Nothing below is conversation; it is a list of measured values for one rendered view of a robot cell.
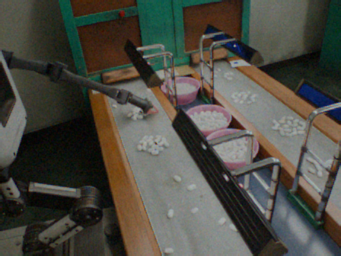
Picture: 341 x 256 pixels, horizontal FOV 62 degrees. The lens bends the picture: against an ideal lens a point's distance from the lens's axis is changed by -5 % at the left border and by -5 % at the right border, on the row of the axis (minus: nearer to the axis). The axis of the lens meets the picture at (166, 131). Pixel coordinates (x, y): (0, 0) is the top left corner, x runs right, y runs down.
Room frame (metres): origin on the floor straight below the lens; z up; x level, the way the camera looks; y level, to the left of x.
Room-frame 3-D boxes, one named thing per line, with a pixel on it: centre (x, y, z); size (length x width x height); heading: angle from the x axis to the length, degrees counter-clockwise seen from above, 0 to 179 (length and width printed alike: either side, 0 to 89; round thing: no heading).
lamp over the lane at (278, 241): (0.66, -0.13, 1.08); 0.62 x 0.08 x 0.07; 14
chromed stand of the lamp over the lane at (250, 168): (0.67, -0.21, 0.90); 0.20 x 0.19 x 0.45; 14
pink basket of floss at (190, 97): (1.83, -0.13, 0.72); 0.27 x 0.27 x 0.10
